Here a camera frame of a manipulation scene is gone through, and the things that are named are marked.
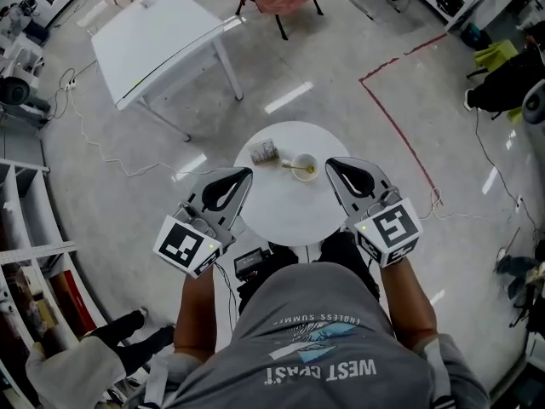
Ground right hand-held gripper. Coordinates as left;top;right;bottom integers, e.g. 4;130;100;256
325;156;425;268

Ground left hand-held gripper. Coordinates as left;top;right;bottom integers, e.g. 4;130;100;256
152;167;254;279

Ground white cup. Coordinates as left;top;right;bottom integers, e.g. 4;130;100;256
280;153;320;183

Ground person's right forearm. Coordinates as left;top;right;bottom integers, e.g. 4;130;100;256
377;254;439;354

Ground person's left forearm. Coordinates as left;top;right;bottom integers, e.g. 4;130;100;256
173;265;219;362

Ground person's black trousers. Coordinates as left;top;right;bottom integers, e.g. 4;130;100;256
267;231;370;280

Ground black waist-worn device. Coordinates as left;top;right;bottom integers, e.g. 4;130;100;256
233;247;273;281

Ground person's grey printed t-shirt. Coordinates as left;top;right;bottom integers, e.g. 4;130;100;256
127;262;491;409

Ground white rectangular table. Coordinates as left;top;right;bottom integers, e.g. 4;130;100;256
90;0;245;143

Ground red box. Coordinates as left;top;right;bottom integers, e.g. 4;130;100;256
53;268;98;338

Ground teal bag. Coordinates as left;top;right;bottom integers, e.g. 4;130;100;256
461;22;491;49

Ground long white shelf rack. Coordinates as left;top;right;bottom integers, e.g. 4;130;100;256
0;158;110;409

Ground white metal shelf rack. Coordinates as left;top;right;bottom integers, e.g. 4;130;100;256
415;0;545;32

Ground grey floor machine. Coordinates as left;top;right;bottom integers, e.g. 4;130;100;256
0;73;52;128

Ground knotted white floor cable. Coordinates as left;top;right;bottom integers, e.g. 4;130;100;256
419;187;519;224

